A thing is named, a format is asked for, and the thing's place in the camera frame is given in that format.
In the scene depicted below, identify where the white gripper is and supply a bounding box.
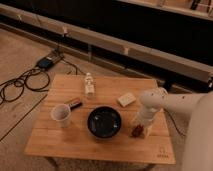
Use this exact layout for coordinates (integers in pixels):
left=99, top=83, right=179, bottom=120
left=132, top=106, right=158, bottom=134

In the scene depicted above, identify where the red pepper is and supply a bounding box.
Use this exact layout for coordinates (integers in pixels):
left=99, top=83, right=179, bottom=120
left=131, top=124, right=144, bottom=137

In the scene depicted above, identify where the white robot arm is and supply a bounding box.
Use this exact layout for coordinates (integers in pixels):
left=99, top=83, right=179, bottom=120
left=133, top=88, right=213, bottom=171

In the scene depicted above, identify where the dark ceramic bowl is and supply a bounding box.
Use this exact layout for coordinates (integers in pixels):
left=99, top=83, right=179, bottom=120
left=87, top=106, right=122, bottom=139

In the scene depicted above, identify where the beige sponge block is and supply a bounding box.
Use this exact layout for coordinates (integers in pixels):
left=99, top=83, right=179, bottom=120
left=117, top=93, right=136, bottom=107

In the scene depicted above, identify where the wooden table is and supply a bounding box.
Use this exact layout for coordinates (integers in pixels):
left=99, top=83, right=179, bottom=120
left=25, top=75, right=175, bottom=164

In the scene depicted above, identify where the small clear bottle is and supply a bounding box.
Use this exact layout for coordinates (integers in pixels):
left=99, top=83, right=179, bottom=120
left=84, top=73, right=95, bottom=97

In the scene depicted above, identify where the dark battery with orange end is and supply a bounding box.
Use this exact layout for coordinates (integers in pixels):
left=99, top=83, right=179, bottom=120
left=66, top=98, right=83, bottom=110

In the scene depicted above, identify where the white plastic cup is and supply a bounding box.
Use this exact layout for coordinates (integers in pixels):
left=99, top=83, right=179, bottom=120
left=51, top=104, right=71, bottom=128

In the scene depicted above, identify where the black power strip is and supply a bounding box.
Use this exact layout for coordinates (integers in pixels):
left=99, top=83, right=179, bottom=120
left=36, top=50, right=64, bottom=70

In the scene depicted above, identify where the long beige rail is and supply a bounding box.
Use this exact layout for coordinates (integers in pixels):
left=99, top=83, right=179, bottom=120
left=0, top=2, right=213, bottom=82

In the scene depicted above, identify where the black cable bundle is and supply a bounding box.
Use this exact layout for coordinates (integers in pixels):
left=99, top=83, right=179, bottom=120
left=0, top=66, right=51, bottom=106

